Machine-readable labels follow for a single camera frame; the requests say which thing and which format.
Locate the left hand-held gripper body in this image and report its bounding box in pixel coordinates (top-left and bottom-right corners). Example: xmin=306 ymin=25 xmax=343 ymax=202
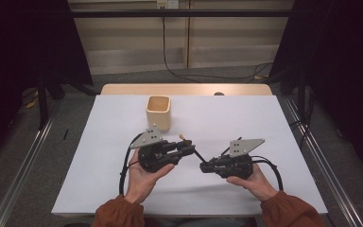
xmin=130 ymin=123 xmax=179 ymax=174

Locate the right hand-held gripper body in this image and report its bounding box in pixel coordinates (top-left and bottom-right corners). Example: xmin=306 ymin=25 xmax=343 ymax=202
xmin=212 ymin=138 xmax=266 ymax=180

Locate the orange-bristled makeup brush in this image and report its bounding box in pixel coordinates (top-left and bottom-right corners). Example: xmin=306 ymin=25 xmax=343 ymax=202
xmin=179 ymin=133 xmax=207 ymax=165

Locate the beige square cup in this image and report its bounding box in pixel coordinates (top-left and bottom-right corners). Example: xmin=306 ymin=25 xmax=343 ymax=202
xmin=145 ymin=95 xmax=172 ymax=132

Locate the person's left hand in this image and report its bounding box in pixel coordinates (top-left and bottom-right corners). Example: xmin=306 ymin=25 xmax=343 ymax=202
xmin=124 ymin=149 xmax=176 ymax=205

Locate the person's right hand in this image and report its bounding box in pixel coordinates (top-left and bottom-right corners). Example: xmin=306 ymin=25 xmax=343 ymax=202
xmin=226 ymin=164 xmax=280 ymax=202

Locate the white table mat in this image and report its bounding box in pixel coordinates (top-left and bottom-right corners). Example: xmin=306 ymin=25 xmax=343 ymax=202
xmin=50 ymin=94 xmax=329 ymax=218

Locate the wooden table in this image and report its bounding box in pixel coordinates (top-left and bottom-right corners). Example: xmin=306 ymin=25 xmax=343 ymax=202
xmin=99 ymin=83 xmax=273 ymax=96

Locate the black metal stand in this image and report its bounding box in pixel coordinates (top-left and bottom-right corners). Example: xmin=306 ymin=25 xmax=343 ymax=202
xmin=297 ymin=67 xmax=306 ymax=122
xmin=37 ymin=75 xmax=50 ymax=131

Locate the black horizontal bar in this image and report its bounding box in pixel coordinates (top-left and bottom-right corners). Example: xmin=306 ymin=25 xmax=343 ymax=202
xmin=70 ymin=9 xmax=292 ymax=18

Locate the black curtain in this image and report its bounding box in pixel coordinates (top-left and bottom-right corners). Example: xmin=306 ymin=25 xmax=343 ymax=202
xmin=268 ymin=0 xmax=363 ymax=183
xmin=0 ymin=0 xmax=94 ymax=168

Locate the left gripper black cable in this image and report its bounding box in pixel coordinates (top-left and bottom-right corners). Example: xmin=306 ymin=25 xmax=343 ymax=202
xmin=118 ymin=131 xmax=145 ymax=197

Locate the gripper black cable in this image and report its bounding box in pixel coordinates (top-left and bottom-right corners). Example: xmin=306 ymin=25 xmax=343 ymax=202
xmin=251 ymin=155 xmax=285 ymax=192
xmin=118 ymin=131 xmax=145 ymax=197

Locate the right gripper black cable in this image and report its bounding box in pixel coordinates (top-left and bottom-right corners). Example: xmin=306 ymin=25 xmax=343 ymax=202
xmin=251 ymin=155 xmax=285 ymax=192

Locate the black floor cable bundle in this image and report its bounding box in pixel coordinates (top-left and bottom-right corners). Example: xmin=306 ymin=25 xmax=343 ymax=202
xmin=291 ymin=91 xmax=316 ymax=149

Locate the black wall cable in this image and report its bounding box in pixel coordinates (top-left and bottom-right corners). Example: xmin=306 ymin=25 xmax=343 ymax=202
xmin=162 ymin=15 xmax=273 ymax=83

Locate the metal floor rail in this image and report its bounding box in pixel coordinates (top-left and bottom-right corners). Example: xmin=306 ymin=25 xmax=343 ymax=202
xmin=0 ymin=103 xmax=61 ymax=227
xmin=285 ymin=97 xmax=363 ymax=227

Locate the white wall socket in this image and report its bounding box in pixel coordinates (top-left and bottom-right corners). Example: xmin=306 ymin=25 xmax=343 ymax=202
xmin=156 ymin=0 xmax=180 ymax=9

